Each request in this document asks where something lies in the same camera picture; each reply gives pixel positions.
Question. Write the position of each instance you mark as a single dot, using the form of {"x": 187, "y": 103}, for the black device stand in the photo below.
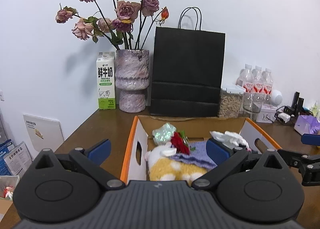
{"x": 297, "y": 104}

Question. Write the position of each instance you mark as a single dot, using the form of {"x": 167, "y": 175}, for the white charger with cables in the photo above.
{"x": 285, "y": 115}

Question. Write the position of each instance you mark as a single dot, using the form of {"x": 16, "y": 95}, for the water bottle left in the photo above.
{"x": 245, "y": 79}

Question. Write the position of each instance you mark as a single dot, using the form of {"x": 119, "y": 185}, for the water bottle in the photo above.
{"x": 258, "y": 81}
{"x": 245, "y": 79}
{"x": 267, "y": 82}

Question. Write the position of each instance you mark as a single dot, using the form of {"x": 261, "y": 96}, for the purple knitted cloth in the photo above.
{"x": 198, "y": 157}

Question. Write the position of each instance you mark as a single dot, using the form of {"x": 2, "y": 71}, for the black paper shopping bag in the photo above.
{"x": 187, "y": 71}

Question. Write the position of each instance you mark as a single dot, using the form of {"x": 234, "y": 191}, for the yellow white plush toy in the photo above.
{"x": 162, "y": 168}

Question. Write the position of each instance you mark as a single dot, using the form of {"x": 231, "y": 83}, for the white wall panel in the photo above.
{"x": 44, "y": 132}

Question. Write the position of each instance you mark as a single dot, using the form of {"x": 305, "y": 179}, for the water bottle middle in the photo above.
{"x": 258, "y": 81}

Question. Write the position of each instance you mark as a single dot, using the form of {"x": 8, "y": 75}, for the red rose wrapped flower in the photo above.
{"x": 181, "y": 143}

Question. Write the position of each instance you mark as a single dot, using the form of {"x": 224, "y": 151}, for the water bottle right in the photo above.
{"x": 267, "y": 82}

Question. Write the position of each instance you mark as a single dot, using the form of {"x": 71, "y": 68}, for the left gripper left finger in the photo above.
{"x": 99, "y": 152}

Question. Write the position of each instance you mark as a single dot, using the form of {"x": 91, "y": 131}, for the silver foil packet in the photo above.
{"x": 163, "y": 134}

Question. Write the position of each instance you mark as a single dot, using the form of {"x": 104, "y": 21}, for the clear glass jar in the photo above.
{"x": 252, "y": 104}

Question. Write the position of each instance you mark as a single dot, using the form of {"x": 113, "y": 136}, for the purple marbled vase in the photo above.
{"x": 132, "y": 79}

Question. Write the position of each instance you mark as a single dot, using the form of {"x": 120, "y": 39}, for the white tissue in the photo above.
{"x": 230, "y": 139}

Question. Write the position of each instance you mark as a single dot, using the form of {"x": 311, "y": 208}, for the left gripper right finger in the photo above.
{"x": 217, "y": 151}

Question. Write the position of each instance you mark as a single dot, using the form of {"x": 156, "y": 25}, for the purple tissue pack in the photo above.
{"x": 307, "y": 124}

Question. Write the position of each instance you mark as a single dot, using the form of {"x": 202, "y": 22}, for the green white milk carton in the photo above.
{"x": 106, "y": 81}

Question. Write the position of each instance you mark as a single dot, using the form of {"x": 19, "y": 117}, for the white round speaker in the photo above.
{"x": 276, "y": 97}

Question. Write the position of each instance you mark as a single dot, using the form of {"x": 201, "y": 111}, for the clear seed container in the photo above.
{"x": 230, "y": 101}

